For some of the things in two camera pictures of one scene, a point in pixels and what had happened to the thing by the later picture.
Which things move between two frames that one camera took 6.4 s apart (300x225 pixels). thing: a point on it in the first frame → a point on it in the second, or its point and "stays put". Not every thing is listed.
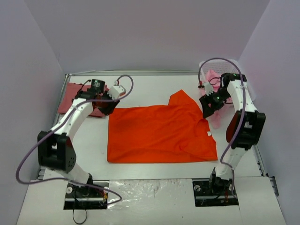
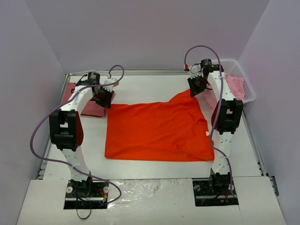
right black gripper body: [209, 105] → [194, 86]
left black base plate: [93, 195] stays put
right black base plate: [216, 191] stays put
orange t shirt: [176, 132] stays put
